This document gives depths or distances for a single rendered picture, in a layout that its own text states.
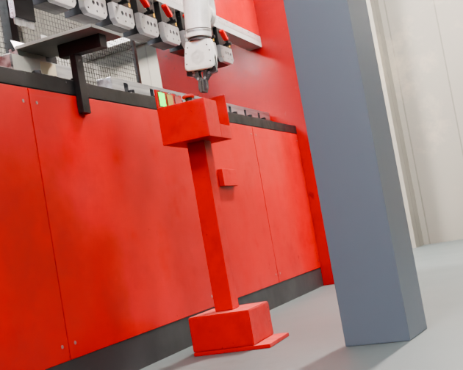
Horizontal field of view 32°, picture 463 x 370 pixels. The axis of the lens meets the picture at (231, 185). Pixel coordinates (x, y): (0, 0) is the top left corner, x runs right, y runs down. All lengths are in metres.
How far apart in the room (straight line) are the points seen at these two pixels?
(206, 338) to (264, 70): 2.27
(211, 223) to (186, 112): 0.36
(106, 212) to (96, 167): 0.14
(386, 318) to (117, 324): 0.77
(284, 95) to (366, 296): 2.39
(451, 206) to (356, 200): 4.66
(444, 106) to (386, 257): 4.73
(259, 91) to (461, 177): 2.72
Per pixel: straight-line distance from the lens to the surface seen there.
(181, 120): 2.51
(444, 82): 6.85
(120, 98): 2.65
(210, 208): 2.54
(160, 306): 2.64
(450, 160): 6.81
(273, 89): 4.46
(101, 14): 2.92
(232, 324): 2.48
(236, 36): 4.17
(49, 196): 2.20
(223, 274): 2.54
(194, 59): 2.65
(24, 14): 2.58
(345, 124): 2.19
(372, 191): 2.16
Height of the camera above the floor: 0.35
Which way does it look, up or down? 4 degrees up
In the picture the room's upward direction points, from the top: 10 degrees counter-clockwise
